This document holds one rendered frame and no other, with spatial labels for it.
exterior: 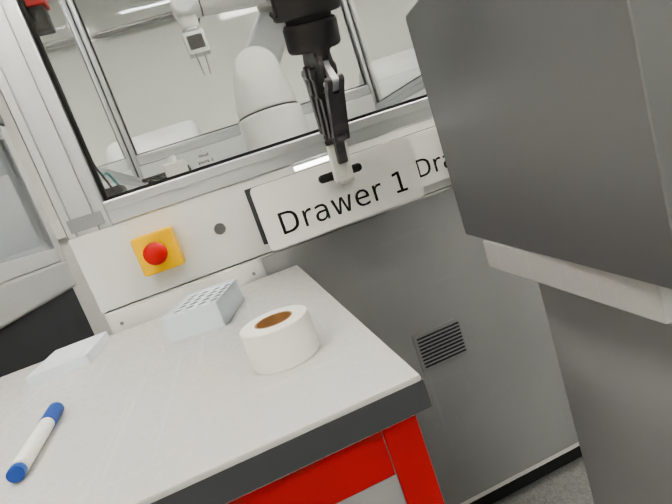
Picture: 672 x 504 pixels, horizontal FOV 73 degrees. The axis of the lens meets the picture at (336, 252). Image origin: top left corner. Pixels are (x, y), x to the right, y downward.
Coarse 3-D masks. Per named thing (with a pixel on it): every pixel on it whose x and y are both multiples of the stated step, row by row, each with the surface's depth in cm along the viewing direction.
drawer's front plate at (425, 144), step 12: (420, 132) 92; (432, 132) 93; (420, 144) 93; (432, 144) 93; (420, 156) 93; (432, 156) 94; (420, 168) 93; (432, 168) 94; (444, 168) 95; (432, 180) 94
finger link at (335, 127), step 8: (328, 80) 59; (344, 80) 59; (328, 88) 59; (328, 96) 61; (336, 96) 61; (344, 96) 61; (328, 104) 62; (336, 104) 62; (344, 104) 62; (328, 112) 63; (336, 112) 62; (344, 112) 63; (336, 120) 63; (344, 120) 64; (336, 128) 64; (344, 128) 64; (336, 136) 65
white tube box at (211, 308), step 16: (208, 288) 74; (224, 288) 72; (192, 304) 67; (208, 304) 62; (224, 304) 65; (240, 304) 72; (160, 320) 63; (176, 320) 63; (192, 320) 63; (208, 320) 63; (224, 320) 63; (176, 336) 63; (192, 336) 63
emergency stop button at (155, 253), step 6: (150, 246) 77; (156, 246) 78; (162, 246) 78; (144, 252) 77; (150, 252) 77; (156, 252) 78; (162, 252) 78; (144, 258) 78; (150, 258) 77; (156, 258) 78; (162, 258) 78; (156, 264) 78
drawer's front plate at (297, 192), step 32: (352, 160) 77; (384, 160) 78; (256, 192) 73; (288, 192) 75; (320, 192) 76; (352, 192) 77; (384, 192) 79; (416, 192) 80; (288, 224) 75; (320, 224) 76
